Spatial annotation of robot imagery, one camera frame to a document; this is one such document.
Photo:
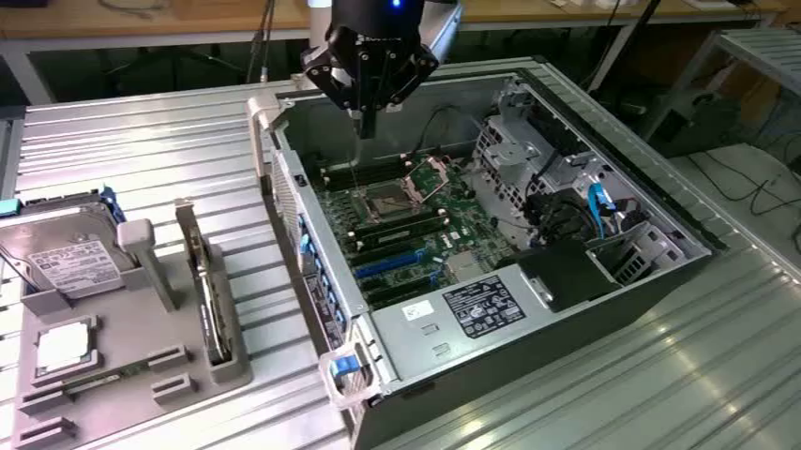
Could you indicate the hard disk with white label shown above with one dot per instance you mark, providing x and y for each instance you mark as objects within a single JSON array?
[{"x": 63, "y": 244}]

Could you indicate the black box device on floor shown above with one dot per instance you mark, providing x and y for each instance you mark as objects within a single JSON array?
[{"x": 695, "y": 126}]

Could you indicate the silver CPU chip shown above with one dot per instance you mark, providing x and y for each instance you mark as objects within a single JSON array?
[{"x": 63, "y": 347}]

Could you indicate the grey plastic parts rack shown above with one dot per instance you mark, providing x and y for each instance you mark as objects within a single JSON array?
[{"x": 126, "y": 412}]

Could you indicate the black expansion slot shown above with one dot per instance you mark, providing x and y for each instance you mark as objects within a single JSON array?
[{"x": 401, "y": 287}]

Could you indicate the wooden desk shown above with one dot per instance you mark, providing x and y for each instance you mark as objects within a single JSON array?
[{"x": 188, "y": 19}]

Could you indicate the low-profile graphics card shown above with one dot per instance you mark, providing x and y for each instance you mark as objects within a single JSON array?
[{"x": 206, "y": 290}]

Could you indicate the silver chipset heatsink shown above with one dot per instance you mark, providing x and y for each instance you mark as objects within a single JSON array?
[{"x": 468, "y": 265}]

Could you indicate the green RAM stick on rack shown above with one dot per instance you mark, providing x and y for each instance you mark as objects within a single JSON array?
[{"x": 106, "y": 375}]

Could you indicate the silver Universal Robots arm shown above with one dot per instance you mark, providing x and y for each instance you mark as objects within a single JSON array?
[{"x": 448, "y": 28}]

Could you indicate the white side table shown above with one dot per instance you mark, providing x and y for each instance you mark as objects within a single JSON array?
[{"x": 720, "y": 197}]

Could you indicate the open black PC case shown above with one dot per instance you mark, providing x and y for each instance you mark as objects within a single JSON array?
[{"x": 564, "y": 347}]

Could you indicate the grey aluminium profile frame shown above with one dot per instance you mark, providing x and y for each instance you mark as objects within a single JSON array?
[{"x": 11, "y": 150}]

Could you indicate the silver metal disk bay cage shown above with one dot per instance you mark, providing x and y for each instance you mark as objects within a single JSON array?
[{"x": 513, "y": 154}]

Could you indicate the blue case latch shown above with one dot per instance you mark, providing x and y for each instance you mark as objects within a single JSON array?
[{"x": 345, "y": 366}]

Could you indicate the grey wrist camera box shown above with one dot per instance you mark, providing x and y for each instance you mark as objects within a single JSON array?
[{"x": 340, "y": 76}]

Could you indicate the open metal socket cover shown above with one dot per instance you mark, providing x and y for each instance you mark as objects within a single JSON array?
[{"x": 432, "y": 173}]

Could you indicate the CPU socket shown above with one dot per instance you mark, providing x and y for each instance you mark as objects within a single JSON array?
[{"x": 385, "y": 201}]

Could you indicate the grey metal shelf frame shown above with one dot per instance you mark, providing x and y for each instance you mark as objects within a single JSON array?
[{"x": 758, "y": 47}]

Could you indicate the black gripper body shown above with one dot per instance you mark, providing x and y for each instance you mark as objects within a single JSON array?
[{"x": 376, "y": 23}]

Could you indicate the thin socket locking lever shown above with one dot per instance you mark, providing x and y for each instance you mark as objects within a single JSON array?
[{"x": 354, "y": 173}]

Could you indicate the grey power supply unit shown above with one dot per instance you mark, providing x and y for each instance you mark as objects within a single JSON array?
[{"x": 413, "y": 347}]

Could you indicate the blue expansion slot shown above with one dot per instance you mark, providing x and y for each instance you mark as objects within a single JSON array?
[{"x": 388, "y": 265}]

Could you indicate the black plastic shroud box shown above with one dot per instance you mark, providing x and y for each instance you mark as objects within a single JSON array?
[{"x": 564, "y": 276}]

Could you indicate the green motherboard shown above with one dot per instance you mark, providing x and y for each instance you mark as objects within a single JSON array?
[{"x": 464, "y": 225}]

